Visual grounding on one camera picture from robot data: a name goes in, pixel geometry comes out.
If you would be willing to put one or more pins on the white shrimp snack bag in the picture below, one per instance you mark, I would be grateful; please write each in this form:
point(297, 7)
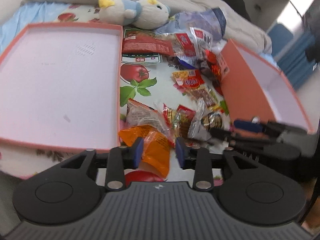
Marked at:
point(203, 40)

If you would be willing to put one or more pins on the spicy strip snack packet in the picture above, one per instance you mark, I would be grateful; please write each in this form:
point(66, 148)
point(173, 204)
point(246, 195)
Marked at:
point(178, 120)

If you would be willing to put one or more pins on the fruit print bed sheet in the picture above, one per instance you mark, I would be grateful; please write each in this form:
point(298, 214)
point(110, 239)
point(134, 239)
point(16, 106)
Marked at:
point(147, 84)

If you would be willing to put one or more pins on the red label pastry packet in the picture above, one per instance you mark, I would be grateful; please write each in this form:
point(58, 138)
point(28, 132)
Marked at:
point(185, 50)

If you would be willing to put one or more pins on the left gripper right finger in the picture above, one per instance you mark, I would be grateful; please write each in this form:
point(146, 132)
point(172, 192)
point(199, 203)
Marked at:
point(197, 159)

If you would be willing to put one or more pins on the blue chair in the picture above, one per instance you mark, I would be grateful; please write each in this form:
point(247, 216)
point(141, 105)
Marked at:
point(280, 37)

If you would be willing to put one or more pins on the blue plastic tissue bag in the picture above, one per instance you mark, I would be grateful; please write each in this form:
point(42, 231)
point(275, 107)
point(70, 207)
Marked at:
point(212, 21)

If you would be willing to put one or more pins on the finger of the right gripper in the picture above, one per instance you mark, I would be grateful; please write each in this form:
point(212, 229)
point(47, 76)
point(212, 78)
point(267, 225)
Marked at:
point(222, 132)
point(270, 128)

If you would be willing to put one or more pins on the green label snack bag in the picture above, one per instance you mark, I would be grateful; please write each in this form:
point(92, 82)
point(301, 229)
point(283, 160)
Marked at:
point(150, 58)

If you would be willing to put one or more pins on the dark red snack packet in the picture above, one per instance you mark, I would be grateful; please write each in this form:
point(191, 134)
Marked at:
point(144, 44)

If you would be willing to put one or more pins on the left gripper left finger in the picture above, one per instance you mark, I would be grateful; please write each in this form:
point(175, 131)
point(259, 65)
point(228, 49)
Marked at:
point(119, 159)

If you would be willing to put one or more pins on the orange snack packet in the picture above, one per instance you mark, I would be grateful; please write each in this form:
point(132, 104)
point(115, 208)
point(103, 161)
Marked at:
point(156, 150)

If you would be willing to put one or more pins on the white blue plush toy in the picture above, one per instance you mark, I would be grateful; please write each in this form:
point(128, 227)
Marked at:
point(143, 14)

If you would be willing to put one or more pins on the grey sesame snack packet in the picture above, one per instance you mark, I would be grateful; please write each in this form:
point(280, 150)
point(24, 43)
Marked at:
point(205, 119)

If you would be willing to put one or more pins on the red yellow jerky packet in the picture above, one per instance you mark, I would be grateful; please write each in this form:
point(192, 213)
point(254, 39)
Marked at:
point(191, 83)

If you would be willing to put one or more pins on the pink shallow box lid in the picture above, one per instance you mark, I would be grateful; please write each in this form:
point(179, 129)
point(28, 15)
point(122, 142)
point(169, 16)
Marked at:
point(60, 87)

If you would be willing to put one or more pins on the pink deep box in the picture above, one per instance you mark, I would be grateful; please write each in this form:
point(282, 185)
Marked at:
point(254, 87)

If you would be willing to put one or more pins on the shiny red foil packet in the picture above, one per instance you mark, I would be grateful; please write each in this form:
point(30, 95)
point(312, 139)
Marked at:
point(210, 68)

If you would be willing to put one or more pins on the blue curtain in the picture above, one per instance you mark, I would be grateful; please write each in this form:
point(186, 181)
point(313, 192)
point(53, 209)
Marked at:
point(299, 61)

